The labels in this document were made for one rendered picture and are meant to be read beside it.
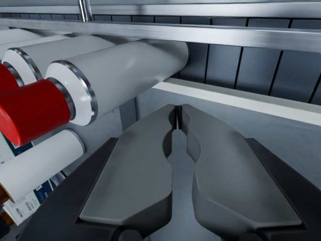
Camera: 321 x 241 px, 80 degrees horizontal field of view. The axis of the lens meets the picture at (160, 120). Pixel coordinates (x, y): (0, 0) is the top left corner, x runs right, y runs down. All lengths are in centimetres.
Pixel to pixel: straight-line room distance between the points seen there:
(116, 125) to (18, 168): 23
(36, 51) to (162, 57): 11
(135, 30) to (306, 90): 18
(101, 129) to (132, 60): 31
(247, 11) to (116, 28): 13
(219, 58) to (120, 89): 14
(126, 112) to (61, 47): 23
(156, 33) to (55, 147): 43
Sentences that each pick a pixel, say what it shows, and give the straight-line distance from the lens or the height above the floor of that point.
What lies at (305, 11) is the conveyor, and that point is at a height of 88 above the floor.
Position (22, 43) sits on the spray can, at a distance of 28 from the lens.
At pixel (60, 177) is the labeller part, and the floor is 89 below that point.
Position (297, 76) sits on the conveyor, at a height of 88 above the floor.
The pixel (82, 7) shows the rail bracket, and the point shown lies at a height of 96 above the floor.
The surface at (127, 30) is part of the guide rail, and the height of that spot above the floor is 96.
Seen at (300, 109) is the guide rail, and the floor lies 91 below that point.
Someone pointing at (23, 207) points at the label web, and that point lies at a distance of 90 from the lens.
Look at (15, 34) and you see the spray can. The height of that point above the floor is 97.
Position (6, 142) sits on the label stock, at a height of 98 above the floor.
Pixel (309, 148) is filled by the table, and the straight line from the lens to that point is 34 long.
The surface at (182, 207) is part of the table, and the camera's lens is 55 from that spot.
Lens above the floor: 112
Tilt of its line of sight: 45 degrees down
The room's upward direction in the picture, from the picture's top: 131 degrees counter-clockwise
